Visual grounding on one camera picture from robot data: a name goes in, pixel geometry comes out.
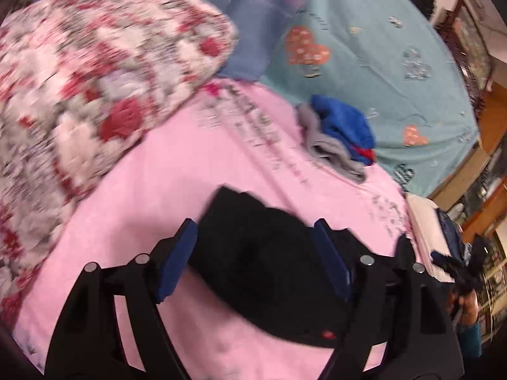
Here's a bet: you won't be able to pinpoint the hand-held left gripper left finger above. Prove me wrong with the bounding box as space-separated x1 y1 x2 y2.
44 218 198 380

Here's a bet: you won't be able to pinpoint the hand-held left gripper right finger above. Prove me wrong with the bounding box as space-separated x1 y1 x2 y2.
313 218 465 380

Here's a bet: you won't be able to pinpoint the black pants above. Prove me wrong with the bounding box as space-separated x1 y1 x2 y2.
186 185 421 350

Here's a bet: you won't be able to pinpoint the white mattress edge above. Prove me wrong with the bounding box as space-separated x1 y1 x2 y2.
405 193 464 283

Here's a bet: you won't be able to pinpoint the pink printed bed sheet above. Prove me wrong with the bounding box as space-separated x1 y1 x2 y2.
11 78 421 375

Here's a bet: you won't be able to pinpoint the grey garment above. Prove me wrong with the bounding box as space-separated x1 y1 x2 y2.
297 103 367 183

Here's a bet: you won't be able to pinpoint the blue garment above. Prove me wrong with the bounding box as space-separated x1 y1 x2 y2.
310 94 376 164

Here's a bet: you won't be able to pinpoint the wooden cabinet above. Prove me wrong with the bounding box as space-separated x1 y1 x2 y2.
426 0 507 246

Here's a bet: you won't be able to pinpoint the red white floral quilt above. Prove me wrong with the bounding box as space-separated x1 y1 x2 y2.
0 0 239 317

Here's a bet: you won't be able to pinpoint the light blue heart-print blanket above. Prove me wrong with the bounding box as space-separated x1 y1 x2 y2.
259 0 481 199

